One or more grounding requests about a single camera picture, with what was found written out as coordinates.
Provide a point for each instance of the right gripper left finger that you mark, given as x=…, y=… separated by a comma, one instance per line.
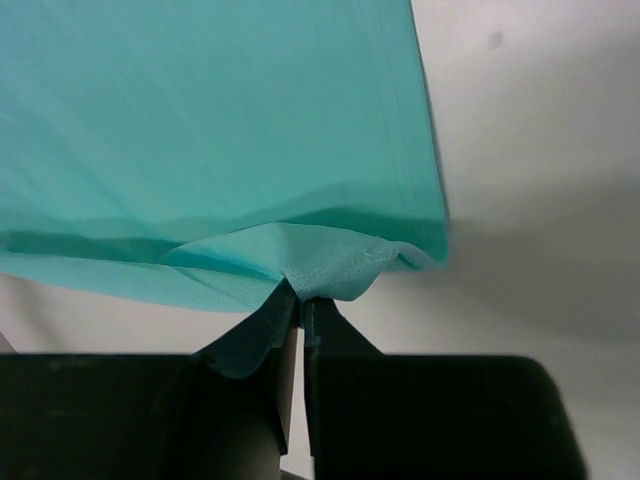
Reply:
x=222, y=412

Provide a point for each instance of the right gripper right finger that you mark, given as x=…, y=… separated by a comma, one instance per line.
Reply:
x=373, y=415

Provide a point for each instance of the teal t shirt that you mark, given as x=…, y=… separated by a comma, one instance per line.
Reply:
x=198, y=153

